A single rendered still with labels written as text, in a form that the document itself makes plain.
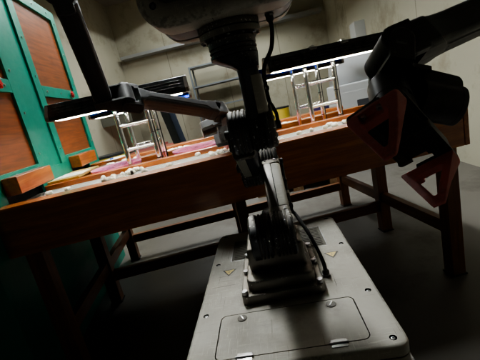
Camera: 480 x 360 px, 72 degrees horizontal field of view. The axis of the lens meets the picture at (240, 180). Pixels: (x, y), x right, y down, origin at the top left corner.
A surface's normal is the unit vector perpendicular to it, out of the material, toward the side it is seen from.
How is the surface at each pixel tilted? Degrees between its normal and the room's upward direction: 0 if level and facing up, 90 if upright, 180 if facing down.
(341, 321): 0
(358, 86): 90
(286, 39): 90
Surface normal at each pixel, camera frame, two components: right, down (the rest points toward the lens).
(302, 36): -0.05, 0.24
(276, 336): -0.22, -0.95
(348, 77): -0.12, -0.08
